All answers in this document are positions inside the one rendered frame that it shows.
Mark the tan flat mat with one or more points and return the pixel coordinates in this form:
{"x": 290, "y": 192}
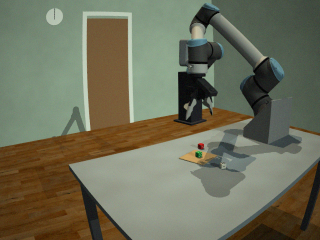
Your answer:
{"x": 190, "y": 157}

